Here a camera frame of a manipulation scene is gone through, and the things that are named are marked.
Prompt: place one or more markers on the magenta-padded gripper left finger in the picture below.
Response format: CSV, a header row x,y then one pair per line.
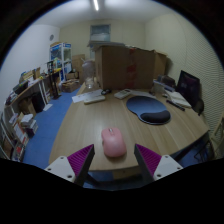
x,y
60,165

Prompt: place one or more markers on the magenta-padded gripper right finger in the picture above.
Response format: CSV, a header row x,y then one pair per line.
x,y
166,165

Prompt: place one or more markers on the pink computer mouse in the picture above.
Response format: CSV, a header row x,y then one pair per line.
x,y
113,142

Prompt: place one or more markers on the blue mouse pad, black wrist rest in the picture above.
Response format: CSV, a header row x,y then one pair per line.
x,y
145,106

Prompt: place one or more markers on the shelf unit with books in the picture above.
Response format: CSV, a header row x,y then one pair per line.
x,y
15,136

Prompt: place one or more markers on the black marker pen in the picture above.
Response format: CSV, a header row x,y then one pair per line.
x,y
175,105

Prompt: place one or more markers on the black chair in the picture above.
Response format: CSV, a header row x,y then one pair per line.
x,y
200,106

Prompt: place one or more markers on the white paper sheet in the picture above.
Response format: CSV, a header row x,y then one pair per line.
x,y
141,93
81,97

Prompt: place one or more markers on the white flat oblong device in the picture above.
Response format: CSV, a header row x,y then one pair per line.
x,y
94,99

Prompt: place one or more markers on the clear plastic container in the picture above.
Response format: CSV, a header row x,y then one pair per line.
x,y
159,87

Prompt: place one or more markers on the open cardboard box on floor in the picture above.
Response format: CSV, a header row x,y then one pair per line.
x,y
70,86

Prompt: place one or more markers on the black monitor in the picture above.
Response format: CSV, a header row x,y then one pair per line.
x,y
188,86

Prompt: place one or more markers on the clear plastic jug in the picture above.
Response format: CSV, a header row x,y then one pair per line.
x,y
88,73

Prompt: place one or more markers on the small brown cardboard box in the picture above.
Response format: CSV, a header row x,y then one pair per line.
x,y
160,65

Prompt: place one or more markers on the glass display cabinet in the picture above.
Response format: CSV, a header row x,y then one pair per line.
x,y
60,56

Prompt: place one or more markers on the large brown cardboard box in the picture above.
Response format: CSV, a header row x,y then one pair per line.
x,y
115,66

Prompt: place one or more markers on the ceiling tube light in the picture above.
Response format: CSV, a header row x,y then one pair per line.
x,y
96,4

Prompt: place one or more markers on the round wall clock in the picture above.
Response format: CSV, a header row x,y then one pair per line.
x,y
51,37

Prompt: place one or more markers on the wall window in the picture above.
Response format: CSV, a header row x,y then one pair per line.
x,y
100,32

